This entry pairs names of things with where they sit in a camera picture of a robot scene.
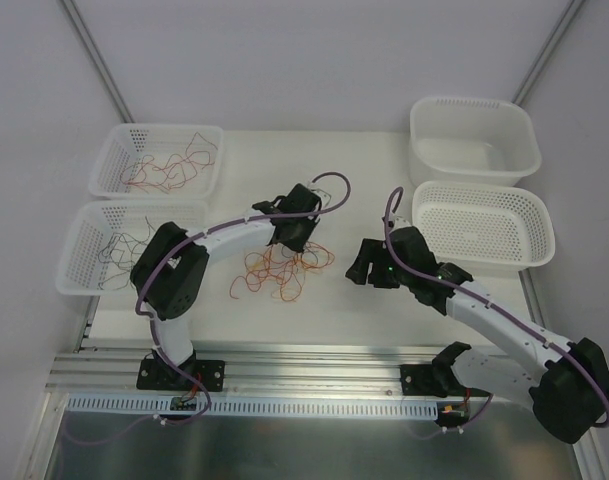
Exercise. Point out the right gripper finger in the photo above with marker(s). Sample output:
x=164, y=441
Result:
x=359, y=270
x=380, y=276

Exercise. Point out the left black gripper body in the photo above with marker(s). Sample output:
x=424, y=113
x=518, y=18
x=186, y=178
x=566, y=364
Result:
x=291, y=232

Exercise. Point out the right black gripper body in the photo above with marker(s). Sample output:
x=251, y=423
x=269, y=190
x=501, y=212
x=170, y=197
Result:
x=379, y=262

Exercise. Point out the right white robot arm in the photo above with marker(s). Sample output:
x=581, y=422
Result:
x=565, y=384

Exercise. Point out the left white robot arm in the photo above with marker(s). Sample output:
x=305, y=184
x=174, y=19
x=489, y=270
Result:
x=168, y=274

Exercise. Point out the front right white basket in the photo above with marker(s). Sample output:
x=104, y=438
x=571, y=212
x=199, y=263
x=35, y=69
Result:
x=485, y=226

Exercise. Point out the white basket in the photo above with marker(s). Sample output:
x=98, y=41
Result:
x=158, y=161
x=485, y=226
x=107, y=238

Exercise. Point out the rear right white tub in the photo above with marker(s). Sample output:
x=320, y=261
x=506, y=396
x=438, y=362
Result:
x=471, y=140

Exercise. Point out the rear left white basket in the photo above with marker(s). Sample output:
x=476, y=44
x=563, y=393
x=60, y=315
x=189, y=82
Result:
x=158, y=161

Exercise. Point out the front left white basket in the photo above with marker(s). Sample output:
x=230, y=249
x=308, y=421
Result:
x=107, y=238

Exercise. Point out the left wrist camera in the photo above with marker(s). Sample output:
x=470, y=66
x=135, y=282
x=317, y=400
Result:
x=325, y=197

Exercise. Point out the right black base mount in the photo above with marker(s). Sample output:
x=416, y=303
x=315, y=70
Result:
x=426, y=380

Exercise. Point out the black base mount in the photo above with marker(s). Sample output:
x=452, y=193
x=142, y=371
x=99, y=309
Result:
x=426, y=380
x=156, y=375

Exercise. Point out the aluminium rail frame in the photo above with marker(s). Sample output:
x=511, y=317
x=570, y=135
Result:
x=346, y=347

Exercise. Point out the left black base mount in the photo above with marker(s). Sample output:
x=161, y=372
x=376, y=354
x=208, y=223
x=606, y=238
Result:
x=156, y=375

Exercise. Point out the left frame post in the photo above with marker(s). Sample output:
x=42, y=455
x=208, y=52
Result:
x=84, y=35

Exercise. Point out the frame post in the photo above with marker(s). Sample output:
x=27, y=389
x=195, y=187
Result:
x=567, y=18
x=84, y=35

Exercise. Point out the right frame post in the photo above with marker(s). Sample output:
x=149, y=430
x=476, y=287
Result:
x=567, y=18

